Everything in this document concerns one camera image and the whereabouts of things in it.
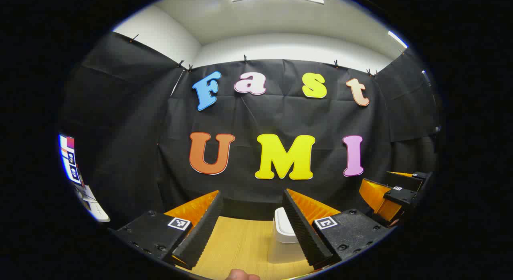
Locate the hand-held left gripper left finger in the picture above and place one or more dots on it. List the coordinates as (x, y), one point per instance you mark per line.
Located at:
(204, 228)

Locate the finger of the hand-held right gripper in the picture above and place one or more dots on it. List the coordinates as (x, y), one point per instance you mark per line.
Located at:
(421, 176)
(400, 196)

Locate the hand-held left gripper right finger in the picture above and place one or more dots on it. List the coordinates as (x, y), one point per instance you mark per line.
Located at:
(300, 228)

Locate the white desktop garbage bin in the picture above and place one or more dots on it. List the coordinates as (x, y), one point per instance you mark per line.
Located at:
(282, 228)

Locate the black backdrop cloth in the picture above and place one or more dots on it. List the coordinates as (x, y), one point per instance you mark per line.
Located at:
(248, 119)

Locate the computer monitor screen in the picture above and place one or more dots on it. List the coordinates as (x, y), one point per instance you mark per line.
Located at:
(68, 159)

